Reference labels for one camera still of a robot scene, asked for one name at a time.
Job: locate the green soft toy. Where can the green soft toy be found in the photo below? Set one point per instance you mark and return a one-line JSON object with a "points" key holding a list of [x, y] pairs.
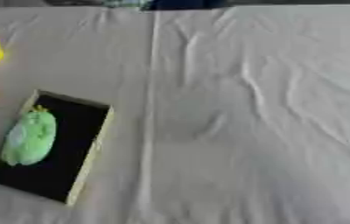
{"points": [[30, 138]]}

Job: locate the tan cardboard box black inside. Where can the tan cardboard box black inside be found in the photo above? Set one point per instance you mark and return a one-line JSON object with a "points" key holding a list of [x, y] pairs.
{"points": [[55, 163]]}

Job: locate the person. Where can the person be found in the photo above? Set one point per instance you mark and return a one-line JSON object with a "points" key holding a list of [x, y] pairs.
{"points": [[183, 4]]}

